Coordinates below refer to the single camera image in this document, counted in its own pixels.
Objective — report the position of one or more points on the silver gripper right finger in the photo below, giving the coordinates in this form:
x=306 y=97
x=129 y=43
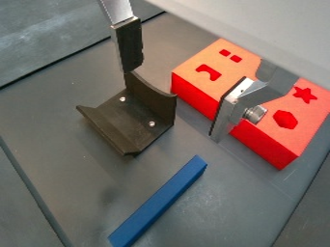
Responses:
x=240 y=102

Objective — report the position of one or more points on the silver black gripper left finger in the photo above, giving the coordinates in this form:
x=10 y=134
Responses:
x=125 y=32

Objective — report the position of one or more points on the blue rectangular bar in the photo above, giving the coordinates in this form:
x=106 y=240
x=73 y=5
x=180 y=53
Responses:
x=141 y=219

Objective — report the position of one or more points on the red shape-sorting board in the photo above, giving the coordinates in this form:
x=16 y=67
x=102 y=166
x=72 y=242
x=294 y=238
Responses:
x=271 y=111

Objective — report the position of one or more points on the black curved fixture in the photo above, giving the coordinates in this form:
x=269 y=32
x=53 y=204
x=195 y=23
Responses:
x=133 y=117

